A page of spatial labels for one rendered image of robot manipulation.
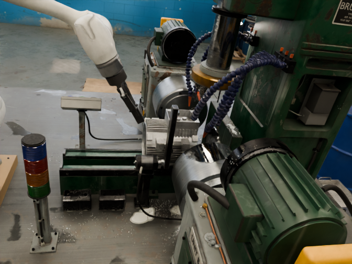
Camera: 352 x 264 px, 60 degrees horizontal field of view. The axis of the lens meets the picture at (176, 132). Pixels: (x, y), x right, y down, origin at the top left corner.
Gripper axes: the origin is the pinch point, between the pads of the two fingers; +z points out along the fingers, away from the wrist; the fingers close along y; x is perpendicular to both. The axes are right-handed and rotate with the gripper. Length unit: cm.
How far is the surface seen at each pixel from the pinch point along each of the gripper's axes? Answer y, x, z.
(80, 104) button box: 15.8, 22.5, -7.8
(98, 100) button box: 16.9, 15.2, -5.5
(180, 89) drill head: 15.5, -20.3, 5.1
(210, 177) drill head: -44.0, -17.4, 5.1
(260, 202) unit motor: -71, -25, -10
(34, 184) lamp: -39, 28, -14
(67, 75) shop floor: 304, 110, 64
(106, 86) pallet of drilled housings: 242, 58, 77
